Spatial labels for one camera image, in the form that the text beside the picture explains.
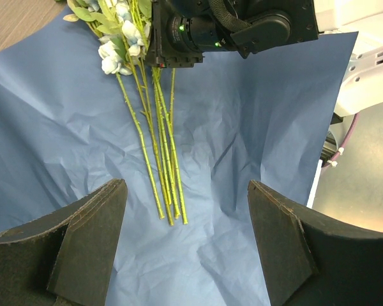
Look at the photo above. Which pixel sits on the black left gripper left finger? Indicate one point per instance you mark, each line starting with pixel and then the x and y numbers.
pixel 65 257

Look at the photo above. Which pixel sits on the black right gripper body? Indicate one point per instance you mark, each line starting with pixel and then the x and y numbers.
pixel 171 44

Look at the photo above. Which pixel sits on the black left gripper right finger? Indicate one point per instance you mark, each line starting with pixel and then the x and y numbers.
pixel 309 258

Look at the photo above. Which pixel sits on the artificial flower bunch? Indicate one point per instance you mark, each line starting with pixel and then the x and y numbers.
pixel 124 30

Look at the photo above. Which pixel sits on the blue wrapping paper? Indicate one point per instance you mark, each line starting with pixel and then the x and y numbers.
pixel 65 130

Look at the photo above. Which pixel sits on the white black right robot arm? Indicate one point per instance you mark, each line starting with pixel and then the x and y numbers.
pixel 250 27

